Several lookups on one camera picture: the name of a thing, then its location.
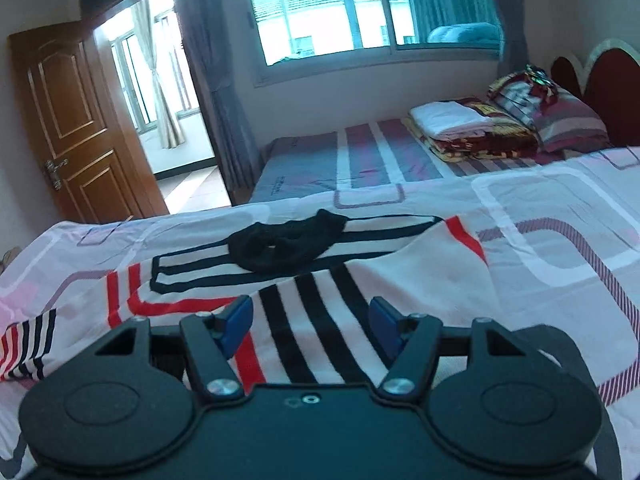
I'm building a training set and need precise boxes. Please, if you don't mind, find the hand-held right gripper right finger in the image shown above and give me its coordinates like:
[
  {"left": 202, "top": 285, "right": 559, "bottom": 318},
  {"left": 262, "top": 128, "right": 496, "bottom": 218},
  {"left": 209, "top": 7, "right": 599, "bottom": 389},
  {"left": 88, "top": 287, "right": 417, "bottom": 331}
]
[{"left": 369, "top": 297, "right": 528, "bottom": 403}]

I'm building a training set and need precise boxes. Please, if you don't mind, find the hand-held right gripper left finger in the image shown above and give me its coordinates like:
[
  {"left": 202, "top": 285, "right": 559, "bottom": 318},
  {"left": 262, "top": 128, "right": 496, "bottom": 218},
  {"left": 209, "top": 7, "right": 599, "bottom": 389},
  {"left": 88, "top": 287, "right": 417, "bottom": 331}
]
[{"left": 92, "top": 296, "right": 253, "bottom": 403}]

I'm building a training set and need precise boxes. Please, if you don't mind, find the white black red striped garment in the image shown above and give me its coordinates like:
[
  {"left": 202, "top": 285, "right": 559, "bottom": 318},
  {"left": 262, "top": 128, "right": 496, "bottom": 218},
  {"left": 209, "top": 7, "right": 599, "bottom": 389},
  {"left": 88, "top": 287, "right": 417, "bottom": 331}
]
[{"left": 0, "top": 215, "right": 488, "bottom": 396}]

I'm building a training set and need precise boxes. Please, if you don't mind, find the small black garment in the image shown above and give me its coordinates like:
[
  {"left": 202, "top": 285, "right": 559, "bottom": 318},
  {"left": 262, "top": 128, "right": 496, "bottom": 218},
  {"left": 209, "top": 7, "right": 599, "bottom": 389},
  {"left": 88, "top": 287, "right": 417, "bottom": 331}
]
[{"left": 227, "top": 210, "right": 351, "bottom": 275}]

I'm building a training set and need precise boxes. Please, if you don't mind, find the bed with grey striped sheet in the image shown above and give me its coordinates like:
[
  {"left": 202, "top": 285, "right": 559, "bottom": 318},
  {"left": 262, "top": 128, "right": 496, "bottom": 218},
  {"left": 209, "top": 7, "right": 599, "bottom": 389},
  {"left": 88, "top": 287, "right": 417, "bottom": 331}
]
[{"left": 247, "top": 119, "right": 616, "bottom": 206}]

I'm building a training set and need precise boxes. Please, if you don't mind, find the folded red yellow blanket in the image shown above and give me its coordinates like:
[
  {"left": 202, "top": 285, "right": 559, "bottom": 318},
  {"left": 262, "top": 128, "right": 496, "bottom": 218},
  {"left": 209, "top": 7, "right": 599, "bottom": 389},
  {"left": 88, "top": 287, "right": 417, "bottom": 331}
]
[{"left": 405, "top": 97, "right": 540, "bottom": 162}]

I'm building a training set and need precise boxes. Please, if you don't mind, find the folded white cloth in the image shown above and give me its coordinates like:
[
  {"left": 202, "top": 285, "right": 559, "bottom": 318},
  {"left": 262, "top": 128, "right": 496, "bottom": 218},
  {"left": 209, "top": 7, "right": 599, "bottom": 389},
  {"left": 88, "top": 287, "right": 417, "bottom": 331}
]
[{"left": 410, "top": 101, "right": 493, "bottom": 138}]

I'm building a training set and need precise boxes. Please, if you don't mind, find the beige curtain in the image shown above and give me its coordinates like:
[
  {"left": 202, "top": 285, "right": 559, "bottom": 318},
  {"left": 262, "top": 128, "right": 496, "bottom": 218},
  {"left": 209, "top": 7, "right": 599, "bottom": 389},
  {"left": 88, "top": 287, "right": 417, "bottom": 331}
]
[{"left": 132, "top": 0, "right": 187, "bottom": 150}]

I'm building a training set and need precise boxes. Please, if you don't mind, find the long grey curtain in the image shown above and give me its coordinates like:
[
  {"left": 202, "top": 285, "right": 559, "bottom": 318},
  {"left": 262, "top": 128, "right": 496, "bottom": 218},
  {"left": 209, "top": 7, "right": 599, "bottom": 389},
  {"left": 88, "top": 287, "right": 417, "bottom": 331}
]
[{"left": 162, "top": 0, "right": 261, "bottom": 206}]

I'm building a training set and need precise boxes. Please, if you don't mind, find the colourful patterned cloth bundle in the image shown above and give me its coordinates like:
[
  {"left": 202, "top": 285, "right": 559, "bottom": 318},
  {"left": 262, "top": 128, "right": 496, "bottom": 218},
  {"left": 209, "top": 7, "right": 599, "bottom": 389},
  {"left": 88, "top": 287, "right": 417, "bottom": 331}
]
[{"left": 487, "top": 65, "right": 556, "bottom": 121}]

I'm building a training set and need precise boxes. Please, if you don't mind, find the brown wooden door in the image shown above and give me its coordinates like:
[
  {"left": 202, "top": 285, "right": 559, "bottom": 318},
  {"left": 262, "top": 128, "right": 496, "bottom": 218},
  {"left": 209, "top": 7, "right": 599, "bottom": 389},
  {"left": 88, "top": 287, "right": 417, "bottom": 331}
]
[{"left": 9, "top": 21, "right": 168, "bottom": 225}]

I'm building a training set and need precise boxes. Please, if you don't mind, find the window with beige curtain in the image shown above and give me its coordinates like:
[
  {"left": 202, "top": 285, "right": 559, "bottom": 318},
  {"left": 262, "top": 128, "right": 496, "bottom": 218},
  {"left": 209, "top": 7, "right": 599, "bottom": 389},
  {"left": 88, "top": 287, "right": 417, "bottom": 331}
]
[{"left": 107, "top": 0, "right": 201, "bottom": 133}]

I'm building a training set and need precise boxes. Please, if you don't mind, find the maroon striped pillow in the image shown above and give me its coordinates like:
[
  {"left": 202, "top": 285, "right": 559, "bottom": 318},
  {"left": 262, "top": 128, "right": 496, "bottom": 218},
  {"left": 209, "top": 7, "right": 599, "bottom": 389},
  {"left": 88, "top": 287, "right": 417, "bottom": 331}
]
[{"left": 530, "top": 85, "right": 610, "bottom": 153}]

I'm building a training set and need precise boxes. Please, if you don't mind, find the large sliding window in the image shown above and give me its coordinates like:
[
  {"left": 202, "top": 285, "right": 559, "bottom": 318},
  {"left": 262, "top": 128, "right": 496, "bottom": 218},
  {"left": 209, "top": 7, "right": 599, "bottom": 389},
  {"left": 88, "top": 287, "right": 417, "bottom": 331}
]
[{"left": 240, "top": 0, "right": 506, "bottom": 68}]

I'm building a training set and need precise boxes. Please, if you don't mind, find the dark red headboard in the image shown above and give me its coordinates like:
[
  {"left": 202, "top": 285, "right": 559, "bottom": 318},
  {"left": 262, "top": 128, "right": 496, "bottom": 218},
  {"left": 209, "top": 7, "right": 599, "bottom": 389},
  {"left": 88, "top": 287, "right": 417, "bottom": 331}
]
[{"left": 550, "top": 37, "right": 640, "bottom": 148}]

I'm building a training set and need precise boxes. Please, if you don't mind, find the teal curtain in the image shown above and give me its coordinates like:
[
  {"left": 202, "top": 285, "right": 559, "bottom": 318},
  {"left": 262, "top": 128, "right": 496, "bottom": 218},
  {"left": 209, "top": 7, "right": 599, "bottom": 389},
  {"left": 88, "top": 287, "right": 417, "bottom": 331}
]
[{"left": 400, "top": 0, "right": 503, "bottom": 46}]

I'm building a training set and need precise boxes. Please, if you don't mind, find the short grey curtain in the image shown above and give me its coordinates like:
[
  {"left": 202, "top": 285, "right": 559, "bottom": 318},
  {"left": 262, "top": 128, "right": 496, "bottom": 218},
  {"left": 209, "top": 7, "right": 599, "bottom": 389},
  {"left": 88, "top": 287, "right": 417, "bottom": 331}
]
[{"left": 482, "top": 0, "right": 530, "bottom": 68}]

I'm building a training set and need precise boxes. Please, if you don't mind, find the metal door handle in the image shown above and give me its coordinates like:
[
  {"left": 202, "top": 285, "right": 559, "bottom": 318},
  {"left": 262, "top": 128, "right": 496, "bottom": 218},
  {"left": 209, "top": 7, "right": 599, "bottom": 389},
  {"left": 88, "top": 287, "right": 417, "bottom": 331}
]
[{"left": 45, "top": 158, "right": 69, "bottom": 191}]

